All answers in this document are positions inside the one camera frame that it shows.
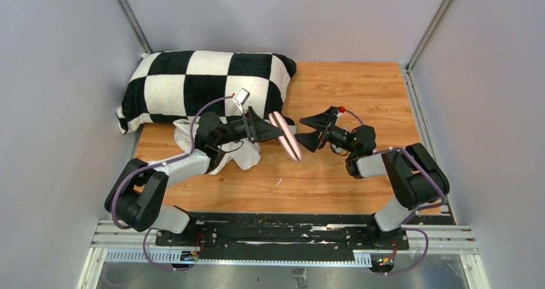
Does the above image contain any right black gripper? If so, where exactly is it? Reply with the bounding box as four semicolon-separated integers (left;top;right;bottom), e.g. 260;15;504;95
293;106;358;155

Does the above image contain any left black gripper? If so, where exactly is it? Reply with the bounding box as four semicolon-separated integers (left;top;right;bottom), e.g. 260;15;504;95
215;107;284;147

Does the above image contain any pink glasses case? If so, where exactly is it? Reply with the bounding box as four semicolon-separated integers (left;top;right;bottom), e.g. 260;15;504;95
269;111;303;161

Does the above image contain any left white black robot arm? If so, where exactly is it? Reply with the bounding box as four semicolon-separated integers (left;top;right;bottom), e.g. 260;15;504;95
104;107;291;246

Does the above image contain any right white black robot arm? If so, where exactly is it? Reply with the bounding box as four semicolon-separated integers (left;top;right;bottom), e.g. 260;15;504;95
295;106;450;249

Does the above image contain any white crumpled cloth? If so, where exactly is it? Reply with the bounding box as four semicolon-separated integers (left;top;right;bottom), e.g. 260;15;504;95
173;119;261;175

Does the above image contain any black white checkered pillow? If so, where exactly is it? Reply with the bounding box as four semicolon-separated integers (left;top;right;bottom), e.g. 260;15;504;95
116;50;297;134

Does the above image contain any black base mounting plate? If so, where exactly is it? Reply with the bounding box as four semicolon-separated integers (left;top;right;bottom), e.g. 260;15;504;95
156;212;407;251

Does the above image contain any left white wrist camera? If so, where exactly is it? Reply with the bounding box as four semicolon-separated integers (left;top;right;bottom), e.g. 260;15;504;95
232;88;251;114

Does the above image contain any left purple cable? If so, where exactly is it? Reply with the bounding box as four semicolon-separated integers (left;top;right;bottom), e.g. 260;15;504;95
109;92;237;230

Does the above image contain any aluminium slotted rail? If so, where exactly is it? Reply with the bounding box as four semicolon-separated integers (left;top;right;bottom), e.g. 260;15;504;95
91;220;479;268

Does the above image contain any right aluminium frame post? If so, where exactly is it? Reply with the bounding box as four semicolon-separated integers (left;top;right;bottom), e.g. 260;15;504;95
406;0;454;73

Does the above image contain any aluminium frame post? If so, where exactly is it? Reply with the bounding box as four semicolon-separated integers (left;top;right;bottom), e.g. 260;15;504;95
406;0;454;73
115;0;152;54

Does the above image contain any left aluminium frame post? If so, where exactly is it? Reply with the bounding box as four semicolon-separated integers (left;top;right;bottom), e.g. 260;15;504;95
115;0;152;54

